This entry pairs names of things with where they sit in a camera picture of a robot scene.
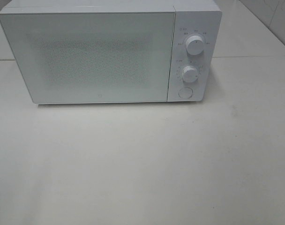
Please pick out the white microwave door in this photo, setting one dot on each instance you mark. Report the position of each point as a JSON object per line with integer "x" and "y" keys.
{"x": 92, "y": 58}

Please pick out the white microwave oven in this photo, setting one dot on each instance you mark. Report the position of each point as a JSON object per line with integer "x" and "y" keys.
{"x": 190, "y": 17}

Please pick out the round white door button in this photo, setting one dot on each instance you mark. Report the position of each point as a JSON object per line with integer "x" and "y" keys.
{"x": 185, "y": 93}

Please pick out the white dial knob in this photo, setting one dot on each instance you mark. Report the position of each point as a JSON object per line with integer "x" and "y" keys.
{"x": 195, "y": 44}
{"x": 189, "y": 74}

